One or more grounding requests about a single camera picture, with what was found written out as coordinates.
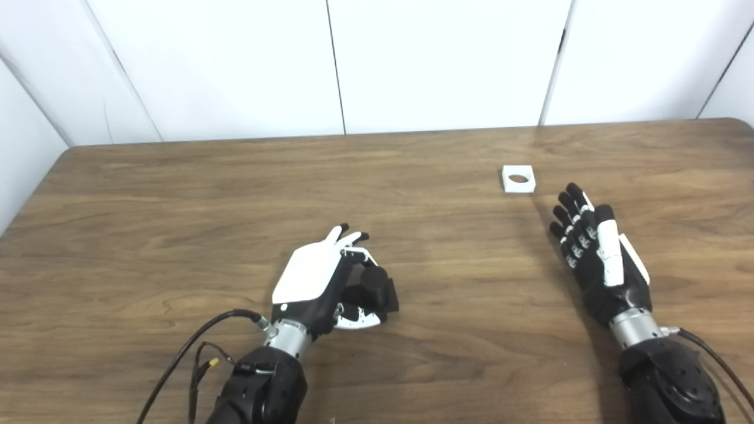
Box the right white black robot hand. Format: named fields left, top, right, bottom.
left=549, top=183, right=653, bottom=326

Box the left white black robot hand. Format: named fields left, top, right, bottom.
left=272, top=223, right=389, bottom=339

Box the black peg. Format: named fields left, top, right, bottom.
left=342, top=265, right=399, bottom=322

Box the white square piece with hole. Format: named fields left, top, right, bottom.
left=502, top=165, right=537, bottom=193

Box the thick black right wrist cable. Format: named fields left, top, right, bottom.
left=660, top=326, right=754, bottom=413

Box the thick black wrist cable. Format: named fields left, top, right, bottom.
left=137, top=309, right=277, bottom=424
left=660, top=326, right=754, bottom=413

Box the thick black left wrist cable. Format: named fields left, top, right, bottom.
left=137, top=309, right=277, bottom=424

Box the thin wire with yellow connector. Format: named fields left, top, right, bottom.
left=188, top=342, right=260, bottom=424

